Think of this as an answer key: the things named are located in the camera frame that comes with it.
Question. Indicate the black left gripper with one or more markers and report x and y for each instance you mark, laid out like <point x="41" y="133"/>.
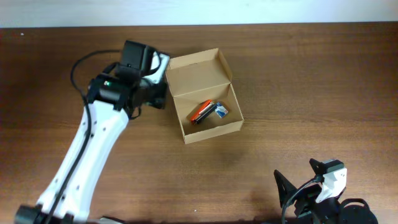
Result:
<point x="157" y="94"/>

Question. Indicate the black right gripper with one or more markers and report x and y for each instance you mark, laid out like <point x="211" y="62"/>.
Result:
<point x="302" y="198"/>

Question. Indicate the brown cardboard box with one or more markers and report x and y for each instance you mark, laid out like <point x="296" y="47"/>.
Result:
<point x="196" y="78"/>

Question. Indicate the orange black stapler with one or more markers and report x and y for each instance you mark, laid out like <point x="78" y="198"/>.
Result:
<point x="203" y="112"/>

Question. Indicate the blue white staples box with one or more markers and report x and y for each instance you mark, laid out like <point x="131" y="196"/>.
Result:
<point x="220" y="110"/>

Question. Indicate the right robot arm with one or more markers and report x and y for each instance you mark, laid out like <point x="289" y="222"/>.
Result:
<point x="332" y="211"/>

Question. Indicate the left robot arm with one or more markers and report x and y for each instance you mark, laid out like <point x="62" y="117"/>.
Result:
<point x="113" y="98"/>

